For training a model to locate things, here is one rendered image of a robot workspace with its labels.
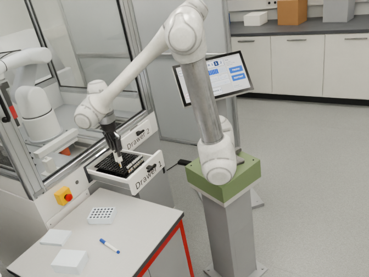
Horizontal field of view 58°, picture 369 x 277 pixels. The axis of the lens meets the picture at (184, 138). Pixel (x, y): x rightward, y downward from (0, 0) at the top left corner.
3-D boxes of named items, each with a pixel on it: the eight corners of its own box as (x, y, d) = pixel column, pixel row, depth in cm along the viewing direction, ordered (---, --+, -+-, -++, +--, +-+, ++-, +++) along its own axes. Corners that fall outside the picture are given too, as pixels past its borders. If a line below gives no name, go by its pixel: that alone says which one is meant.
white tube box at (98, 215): (117, 212, 172) (115, 206, 171) (111, 223, 165) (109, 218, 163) (95, 212, 175) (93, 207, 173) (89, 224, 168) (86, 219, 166)
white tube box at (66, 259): (89, 259, 147) (85, 250, 145) (79, 275, 140) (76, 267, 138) (65, 256, 151) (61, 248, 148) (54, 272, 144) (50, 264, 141)
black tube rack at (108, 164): (145, 165, 193) (143, 156, 190) (126, 183, 181) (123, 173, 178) (117, 159, 205) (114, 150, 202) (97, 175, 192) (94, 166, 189)
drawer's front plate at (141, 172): (165, 165, 193) (161, 149, 188) (134, 195, 173) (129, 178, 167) (162, 165, 194) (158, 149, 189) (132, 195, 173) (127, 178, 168)
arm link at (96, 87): (97, 107, 167) (88, 118, 156) (88, 77, 159) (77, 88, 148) (117, 105, 165) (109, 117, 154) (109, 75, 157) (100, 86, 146)
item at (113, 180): (160, 164, 192) (158, 155, 189) (133, 190, 174) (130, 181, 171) (110, 154, 213) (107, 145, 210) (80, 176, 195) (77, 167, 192)
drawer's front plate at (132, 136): (152, 133, 232) (149, 118, 227) (126, 154, 211) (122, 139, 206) (150, 132, 233) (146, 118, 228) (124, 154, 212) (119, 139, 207)
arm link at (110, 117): (106, 105, 167) (109, 116, 170) (91, 113, 162) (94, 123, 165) (117, 109, 161) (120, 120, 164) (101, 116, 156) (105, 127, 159)
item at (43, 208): (158, 129, 240) (154, 111, 233) (44, 223, 168) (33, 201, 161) (70, 116, 289) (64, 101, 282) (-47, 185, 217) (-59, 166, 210)
